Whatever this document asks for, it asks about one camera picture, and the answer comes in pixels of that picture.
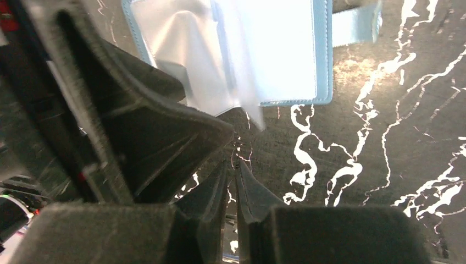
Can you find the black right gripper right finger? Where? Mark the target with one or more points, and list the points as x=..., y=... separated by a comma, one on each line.
x=269, y=231

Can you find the blue leather card holder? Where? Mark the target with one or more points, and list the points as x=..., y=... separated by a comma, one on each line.
x=248, y=54

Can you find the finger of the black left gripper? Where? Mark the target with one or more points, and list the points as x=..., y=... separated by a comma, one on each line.
x=146, y=144

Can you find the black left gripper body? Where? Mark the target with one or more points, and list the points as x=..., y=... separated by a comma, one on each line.
x=54, y=91

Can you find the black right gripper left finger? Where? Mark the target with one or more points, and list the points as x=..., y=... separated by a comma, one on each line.
x=187, y=231

